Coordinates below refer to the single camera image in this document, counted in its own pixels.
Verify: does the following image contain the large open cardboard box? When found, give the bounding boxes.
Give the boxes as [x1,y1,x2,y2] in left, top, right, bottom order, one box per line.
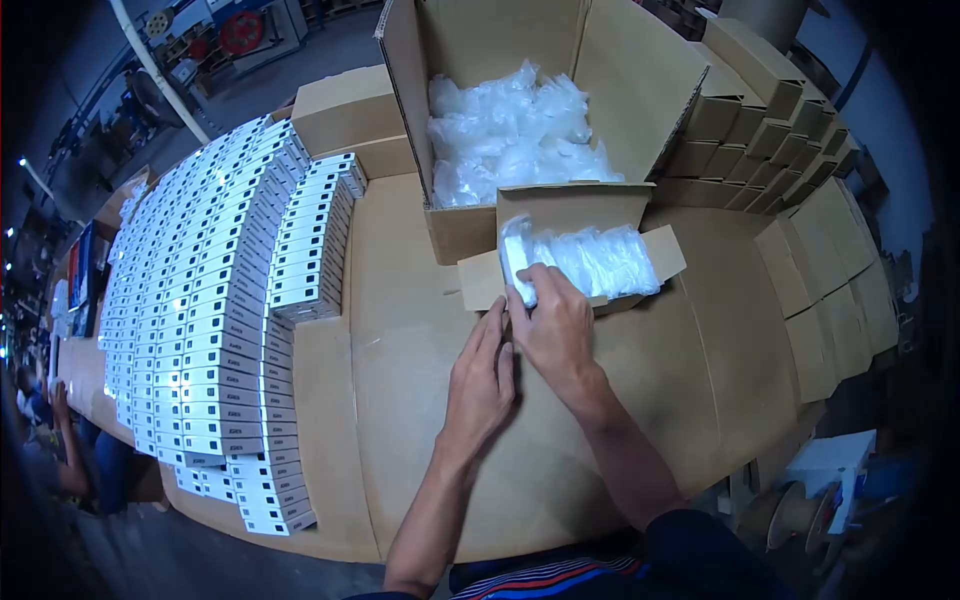
[375,0,711,267]

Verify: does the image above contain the brown cardboard table cover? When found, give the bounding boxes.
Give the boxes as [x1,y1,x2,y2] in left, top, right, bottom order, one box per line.
[56,171,828,565]

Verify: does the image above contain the closed brown cardboard box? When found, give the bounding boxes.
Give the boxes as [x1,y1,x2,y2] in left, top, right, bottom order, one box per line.
[290,64,419,182]

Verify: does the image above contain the stack of small brown cartons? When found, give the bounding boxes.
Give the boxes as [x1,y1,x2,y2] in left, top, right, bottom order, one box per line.
[649,16,864,219]

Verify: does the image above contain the pile of clear plastic bags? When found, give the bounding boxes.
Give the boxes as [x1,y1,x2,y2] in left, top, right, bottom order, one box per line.
[426,60,625,210]

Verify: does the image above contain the row of clear wrapped packets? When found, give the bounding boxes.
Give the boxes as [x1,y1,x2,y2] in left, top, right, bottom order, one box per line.
[531,223,663,301]

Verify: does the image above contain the stack of white product boxes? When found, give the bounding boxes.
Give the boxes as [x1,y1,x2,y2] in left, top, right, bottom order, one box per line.
[96,114,369,538]

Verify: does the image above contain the plastic white item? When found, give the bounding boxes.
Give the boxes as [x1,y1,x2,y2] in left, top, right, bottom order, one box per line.
[498,215,543,309]

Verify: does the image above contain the person's left index finger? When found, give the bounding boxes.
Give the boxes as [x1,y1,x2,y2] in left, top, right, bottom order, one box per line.
[477,295,510,360]

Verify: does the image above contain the person's left fingers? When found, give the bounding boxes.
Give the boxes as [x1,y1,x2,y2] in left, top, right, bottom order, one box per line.
[452,313,490,380]

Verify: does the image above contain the person's left thumb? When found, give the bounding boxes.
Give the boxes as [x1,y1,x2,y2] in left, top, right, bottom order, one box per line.
[496,341,519,402]

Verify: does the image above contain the person's right fingers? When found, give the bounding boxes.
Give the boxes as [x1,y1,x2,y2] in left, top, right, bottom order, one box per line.
[517,262,579,301]

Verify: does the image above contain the person's right hand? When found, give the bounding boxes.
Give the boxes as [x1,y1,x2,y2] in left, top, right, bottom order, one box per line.
[506,262,610,418]

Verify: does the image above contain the person's body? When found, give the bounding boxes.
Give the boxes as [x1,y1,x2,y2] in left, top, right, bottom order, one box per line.
[366,508,798,600]

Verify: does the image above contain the white pole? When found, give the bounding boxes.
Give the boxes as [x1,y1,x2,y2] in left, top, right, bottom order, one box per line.
[108,0,213,145]

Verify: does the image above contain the person's right thumb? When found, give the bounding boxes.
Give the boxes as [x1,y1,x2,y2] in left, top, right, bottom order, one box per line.
[506,289,528,342]

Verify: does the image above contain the machine with red wheel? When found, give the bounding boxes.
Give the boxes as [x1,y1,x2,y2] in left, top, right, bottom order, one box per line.
[141,0,310,80]

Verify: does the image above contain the cardboard cable spool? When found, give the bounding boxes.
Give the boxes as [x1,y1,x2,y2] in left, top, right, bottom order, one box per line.
[763,480,844,558]

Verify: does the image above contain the person's left hand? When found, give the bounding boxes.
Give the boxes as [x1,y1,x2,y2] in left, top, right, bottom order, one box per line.
[438,295,519,453]

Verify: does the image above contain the stack of flat brown cartons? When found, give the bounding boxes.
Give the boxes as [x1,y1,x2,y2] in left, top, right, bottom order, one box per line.
[753,177,901,406]

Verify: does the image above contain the small open cardboard box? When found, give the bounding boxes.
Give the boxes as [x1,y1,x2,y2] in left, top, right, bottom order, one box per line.
[456,182,688,317]

